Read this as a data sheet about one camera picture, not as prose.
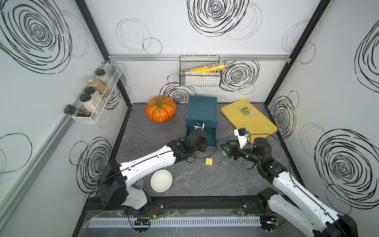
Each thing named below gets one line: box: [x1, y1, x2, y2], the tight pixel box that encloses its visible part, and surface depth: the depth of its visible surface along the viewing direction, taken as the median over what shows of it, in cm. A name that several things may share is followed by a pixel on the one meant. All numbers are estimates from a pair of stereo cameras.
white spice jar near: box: [79, 93, 102, 115], surface depth 67 cm
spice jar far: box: [92, 68, 114, 87], surface depth 77 cm
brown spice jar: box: [87, 78, 111, 98], surface depth 74 cm
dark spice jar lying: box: [63, 104, 92, 118], surface depth 62 cm
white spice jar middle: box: [83, 86, 105, 108], surface depth 69 cm
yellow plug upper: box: [204, 157, 214, 166], surface depth 88 cm
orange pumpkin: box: [145, 95, 178, 124], surface depth 104 cm
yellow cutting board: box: [220, 98, 278, 144], surface depth 114 cm
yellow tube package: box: [182, 62, 228, 73], surface depth 89 cm
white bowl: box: [150, 168, 173, 193], surface depth 82 cm
